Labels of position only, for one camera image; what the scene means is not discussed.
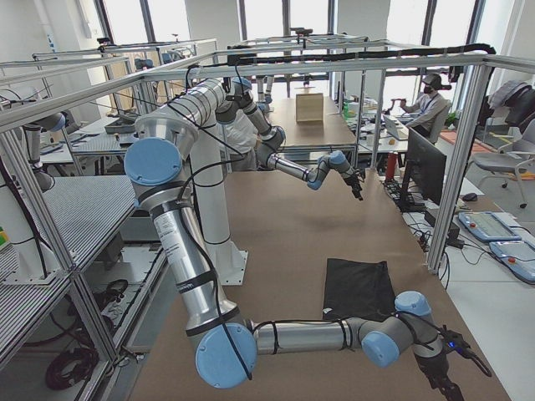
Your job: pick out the person white shirt behind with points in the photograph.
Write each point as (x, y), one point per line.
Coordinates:
(241, 135)

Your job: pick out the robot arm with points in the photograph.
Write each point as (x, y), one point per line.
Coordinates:
(227, 345)
(237, 96)

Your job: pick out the black graphic t-shirt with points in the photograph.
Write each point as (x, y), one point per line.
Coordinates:
(358, 289)

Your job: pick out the black computer monitor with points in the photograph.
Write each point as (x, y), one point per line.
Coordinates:
(425, 166)

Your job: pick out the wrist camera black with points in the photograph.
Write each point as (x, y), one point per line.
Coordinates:
(464, 351)

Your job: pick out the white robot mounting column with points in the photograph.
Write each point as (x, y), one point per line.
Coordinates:
(229, 262)

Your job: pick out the cardboard box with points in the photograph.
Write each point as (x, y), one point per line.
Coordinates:
(309, 107)

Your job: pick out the aluminium frame post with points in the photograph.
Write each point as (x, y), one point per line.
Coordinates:
(457, 164)

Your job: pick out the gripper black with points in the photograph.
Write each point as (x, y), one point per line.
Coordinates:
(435, 366)
(349, 179)

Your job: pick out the standing person dark clothes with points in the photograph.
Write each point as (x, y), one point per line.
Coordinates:
(432, 109)

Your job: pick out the blue teach pendant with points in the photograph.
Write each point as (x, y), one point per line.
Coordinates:
(517, 256)
(487, 227)

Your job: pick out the grey office chair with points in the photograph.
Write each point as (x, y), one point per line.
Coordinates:
(507, 165)

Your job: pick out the red water bottle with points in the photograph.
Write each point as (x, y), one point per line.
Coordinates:
(391, 166)

